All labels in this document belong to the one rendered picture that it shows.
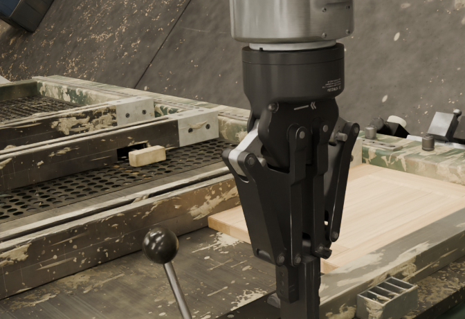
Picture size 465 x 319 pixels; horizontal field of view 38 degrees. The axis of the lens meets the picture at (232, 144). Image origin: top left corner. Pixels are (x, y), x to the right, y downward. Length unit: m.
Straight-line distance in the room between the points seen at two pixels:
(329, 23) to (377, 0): 2.53
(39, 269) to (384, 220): 0.53
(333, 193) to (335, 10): 0.15
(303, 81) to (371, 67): 2.32
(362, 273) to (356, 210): 0.29
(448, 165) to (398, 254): 0.40
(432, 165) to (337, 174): 0.76
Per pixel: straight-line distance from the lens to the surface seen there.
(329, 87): 0.47
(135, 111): 1.89
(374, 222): 1.09
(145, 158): 1.49
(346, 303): 0.82
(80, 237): 0.99
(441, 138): 1.52
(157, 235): 0.69
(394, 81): 2.68
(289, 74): 0.46
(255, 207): 0.49
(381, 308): 0.81
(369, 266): 0.88
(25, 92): 2.57
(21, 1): 5.28
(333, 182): 0.54
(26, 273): 0.97
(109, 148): 1.52
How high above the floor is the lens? 1.95
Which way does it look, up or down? 40 degrees down
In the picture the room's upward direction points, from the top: 54 degrees counter-clockwise
